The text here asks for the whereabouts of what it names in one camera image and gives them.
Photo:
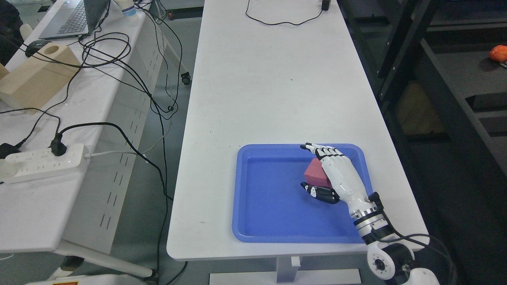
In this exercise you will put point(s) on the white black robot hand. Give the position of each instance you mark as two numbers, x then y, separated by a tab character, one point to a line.
343	177

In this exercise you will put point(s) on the pink block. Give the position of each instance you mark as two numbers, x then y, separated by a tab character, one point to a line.
315	175

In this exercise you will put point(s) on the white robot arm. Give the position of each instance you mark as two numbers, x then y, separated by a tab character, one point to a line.
388	255

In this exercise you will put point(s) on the blue tray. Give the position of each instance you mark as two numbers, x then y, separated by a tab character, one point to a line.
271	206

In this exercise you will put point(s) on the black left shelf rack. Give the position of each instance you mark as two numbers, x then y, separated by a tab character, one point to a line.
445	46

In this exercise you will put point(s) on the orange object on shelf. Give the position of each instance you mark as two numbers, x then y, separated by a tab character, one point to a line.
498	53

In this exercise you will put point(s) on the beige wooden block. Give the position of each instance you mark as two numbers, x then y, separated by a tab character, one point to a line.
39	78

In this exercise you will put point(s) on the white table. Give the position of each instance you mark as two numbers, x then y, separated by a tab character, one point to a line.
275	72

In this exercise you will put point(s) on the white side desk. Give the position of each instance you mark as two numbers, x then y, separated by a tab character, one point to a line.
76	213

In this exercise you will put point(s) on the grey laptop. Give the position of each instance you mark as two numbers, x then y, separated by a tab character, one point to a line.
75	18

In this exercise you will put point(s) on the white power strip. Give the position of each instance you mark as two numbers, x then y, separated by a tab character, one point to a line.
39	164

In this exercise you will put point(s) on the black computer mouse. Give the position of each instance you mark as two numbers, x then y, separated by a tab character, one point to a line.
35	47

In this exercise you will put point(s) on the black plug with cable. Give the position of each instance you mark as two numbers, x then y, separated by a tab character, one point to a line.
92	133

